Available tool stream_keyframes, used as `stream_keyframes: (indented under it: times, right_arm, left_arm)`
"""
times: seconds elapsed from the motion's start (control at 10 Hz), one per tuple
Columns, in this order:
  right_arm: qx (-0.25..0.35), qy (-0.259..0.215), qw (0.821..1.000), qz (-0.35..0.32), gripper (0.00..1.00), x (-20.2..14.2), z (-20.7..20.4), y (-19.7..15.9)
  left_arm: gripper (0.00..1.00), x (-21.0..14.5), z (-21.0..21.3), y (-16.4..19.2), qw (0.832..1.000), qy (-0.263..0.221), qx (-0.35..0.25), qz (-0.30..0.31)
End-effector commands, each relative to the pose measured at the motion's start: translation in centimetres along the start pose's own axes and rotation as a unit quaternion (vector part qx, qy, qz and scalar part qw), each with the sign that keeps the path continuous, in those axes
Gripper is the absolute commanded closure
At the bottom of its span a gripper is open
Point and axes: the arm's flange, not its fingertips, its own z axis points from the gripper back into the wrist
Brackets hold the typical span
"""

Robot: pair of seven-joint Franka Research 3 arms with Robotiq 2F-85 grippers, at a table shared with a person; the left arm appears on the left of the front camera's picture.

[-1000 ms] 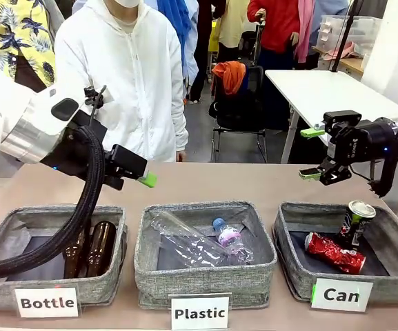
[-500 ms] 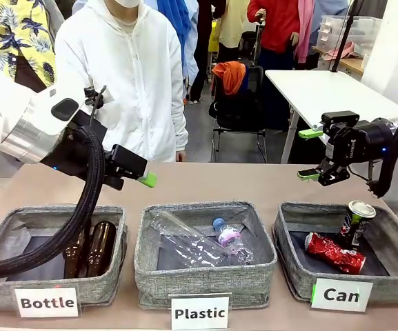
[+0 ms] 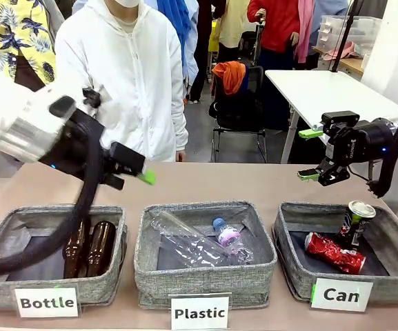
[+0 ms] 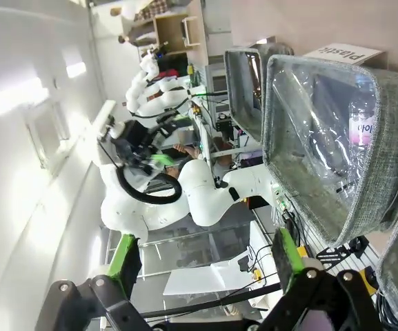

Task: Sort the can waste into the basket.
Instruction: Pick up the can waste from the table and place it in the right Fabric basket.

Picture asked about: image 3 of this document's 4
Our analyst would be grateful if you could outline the large clear plastic bottle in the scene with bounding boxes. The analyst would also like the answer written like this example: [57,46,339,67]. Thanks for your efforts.
[150,210,234,268]

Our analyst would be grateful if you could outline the orange cloth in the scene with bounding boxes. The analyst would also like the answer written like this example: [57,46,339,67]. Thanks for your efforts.
[211,61,247,97]

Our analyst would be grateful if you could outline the black slanted pole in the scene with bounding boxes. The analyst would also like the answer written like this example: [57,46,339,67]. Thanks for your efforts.
[331,0,366,73]

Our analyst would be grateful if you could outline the grey fabric basket can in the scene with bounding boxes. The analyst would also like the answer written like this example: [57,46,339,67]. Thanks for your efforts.
[271,201,398,304]

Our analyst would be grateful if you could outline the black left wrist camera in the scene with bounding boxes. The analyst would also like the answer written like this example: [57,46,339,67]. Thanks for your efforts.
[82,87,103,108]

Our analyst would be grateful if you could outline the person in yellow floral shirt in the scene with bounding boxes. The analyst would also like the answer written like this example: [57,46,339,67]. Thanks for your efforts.
[0,0,65,92]

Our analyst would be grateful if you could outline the person in white hoodie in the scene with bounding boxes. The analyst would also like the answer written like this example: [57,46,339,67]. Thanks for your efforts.
[54,0,190,163]

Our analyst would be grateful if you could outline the black office chair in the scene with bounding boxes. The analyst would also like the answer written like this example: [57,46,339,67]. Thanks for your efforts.
[208,65,268,163]

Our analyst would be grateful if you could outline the person in cream shirt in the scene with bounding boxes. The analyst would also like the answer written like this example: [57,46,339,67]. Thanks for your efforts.
[214,0,251,65]

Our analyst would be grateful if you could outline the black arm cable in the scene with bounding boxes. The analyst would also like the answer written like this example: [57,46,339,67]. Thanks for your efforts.
[367,98,398,199]
[0,132,105,279]

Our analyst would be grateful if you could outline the white Can label sign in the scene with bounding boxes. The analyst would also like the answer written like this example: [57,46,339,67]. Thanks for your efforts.
[310,277,375,313]

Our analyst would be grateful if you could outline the person left forearm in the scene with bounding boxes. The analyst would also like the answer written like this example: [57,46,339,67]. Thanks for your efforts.
[170,103,190,152]

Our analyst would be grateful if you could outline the small blue-capped plastic bottle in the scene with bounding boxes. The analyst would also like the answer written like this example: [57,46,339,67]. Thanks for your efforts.
[212,217,255,265]

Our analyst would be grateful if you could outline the clear plastic storage boxes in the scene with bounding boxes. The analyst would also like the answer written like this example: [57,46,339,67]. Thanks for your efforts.
[315,15,383,52]

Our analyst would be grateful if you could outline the person in blue garment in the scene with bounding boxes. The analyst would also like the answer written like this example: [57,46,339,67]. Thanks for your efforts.
[157,0,199,101]

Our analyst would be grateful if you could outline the wooden desk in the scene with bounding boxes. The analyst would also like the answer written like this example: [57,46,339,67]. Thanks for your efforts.
[311,46,365,76]

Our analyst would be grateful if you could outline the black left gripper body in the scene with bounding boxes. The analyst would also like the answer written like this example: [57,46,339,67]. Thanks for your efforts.
[45,109,117,182]

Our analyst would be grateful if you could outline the white Plastic label sign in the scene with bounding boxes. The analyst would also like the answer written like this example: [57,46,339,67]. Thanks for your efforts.
[170,294,230,331]

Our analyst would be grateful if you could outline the dark blue drink can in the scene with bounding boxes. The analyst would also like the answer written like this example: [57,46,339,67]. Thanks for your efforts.
[336,199,377,251]

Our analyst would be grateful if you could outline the person in red jacket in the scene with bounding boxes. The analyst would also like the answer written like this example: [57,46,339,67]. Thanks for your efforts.
[246,0,301,73]

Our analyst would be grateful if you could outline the brown glass bottle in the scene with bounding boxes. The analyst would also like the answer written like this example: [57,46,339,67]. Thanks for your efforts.
[62,219,91,279]
[86,220,117,278]

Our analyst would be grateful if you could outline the crushed red soda can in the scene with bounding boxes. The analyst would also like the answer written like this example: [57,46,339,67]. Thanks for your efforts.
[304,231,367,274]

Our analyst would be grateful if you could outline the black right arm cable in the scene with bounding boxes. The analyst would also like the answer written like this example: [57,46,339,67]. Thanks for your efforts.
[367,98,398,199]

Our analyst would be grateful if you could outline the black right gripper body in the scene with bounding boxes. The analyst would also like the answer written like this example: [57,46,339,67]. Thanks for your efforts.
[324,118,394,166]

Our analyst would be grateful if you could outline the white Bottle label sign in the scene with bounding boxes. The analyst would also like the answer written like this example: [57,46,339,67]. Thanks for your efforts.
[14,285,81,319]

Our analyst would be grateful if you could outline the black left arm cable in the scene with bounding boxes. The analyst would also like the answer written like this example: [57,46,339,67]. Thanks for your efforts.
[0,132,105,279]

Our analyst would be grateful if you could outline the grey fabric basket plastic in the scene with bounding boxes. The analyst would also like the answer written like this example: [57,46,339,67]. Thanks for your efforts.
[133,201,278,310]

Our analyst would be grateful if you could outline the white side table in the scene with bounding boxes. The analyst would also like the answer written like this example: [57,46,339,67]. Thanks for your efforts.
[264,70,398,165]

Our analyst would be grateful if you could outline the pink hanging cloth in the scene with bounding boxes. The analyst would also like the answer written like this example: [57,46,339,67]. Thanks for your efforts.
[295,0,317,65]

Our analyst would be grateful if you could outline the pink cloth on desk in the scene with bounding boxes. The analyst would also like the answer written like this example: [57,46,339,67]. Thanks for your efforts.
[324,41,362,60]

